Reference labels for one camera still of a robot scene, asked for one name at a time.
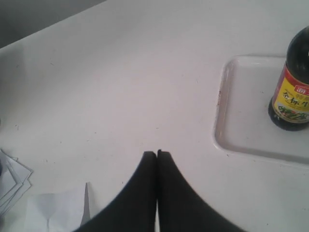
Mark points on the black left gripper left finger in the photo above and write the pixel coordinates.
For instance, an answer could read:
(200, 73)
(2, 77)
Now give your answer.
(134, 208)

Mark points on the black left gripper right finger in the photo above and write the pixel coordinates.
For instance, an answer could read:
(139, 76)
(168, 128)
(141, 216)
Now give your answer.
(180, 208)

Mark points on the dark soy sauce bottle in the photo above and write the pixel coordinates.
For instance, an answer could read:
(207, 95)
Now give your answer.
(289, 106)

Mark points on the white paper sheets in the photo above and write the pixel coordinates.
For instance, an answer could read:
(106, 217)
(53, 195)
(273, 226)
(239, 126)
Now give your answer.
(51, 212)

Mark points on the white plastic tray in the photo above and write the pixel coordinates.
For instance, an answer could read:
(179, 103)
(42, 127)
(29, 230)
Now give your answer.
(242, 124)

